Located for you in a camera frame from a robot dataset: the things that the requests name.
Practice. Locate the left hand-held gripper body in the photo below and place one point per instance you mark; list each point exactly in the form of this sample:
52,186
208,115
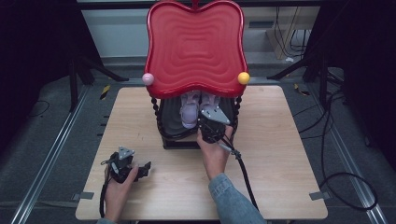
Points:
121,165

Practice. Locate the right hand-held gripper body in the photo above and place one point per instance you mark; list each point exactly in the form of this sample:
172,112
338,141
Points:
213,126

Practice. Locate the light purple shoe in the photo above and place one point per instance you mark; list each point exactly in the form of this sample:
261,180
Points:
189,112

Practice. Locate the red and black two-tier rack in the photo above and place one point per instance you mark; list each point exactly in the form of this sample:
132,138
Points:
196,46

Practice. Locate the person's right hand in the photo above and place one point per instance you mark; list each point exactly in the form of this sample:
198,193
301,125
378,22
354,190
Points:
214,157

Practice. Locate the person's left hand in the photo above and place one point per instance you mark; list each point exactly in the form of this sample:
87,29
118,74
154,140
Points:
116,196

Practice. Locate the grey tape piece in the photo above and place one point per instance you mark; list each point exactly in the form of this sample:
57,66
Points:
83,195
319,195

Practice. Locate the yellow and black tape strip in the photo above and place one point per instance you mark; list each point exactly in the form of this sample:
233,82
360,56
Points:
301,89
105,92

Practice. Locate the black tripod stand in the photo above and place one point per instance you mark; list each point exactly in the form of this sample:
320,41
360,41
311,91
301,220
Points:
74,84
320,71

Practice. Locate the light wooden cabinet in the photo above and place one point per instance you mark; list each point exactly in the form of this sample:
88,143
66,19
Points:
280,40

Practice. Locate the metal floor rail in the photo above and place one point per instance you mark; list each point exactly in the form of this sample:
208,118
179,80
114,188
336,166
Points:
348,158
49,158

